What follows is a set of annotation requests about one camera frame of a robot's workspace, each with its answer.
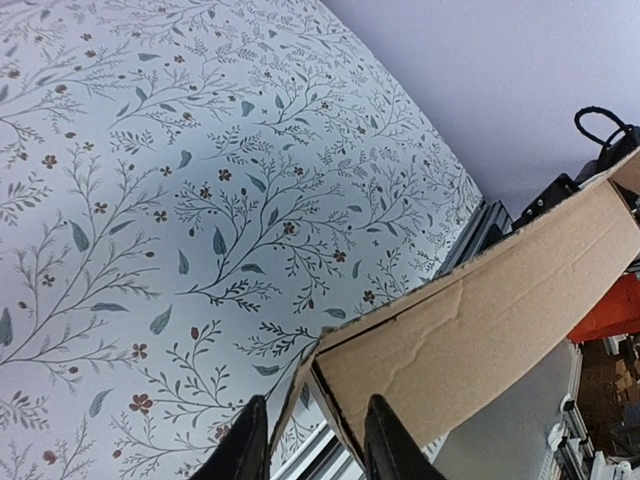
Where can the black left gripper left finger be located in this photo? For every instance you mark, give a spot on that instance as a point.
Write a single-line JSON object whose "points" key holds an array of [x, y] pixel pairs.
{"points": [[242, 453]]}

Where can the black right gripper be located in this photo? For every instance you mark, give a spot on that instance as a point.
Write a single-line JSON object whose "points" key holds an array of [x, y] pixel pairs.
{"points": [[561, 188]]}

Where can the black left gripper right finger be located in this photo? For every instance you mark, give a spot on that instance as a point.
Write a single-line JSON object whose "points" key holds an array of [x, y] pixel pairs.
{"points": [[390, 452]]}

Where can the cardboard scraps in background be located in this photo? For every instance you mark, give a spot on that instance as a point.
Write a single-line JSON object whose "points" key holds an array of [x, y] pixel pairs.
{"points": [[609, 388]]}

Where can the floral patterned table mat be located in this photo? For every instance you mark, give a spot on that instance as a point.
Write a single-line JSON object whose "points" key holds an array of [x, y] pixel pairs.
{"points": [[190, 192]]}

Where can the orange object in background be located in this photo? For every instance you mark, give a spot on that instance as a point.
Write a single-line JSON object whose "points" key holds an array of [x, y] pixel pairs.
{"points": [[617, 313]]}

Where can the brown cardboard box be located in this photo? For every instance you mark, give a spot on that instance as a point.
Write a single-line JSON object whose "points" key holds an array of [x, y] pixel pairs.
{"points": [[475, 362]]}

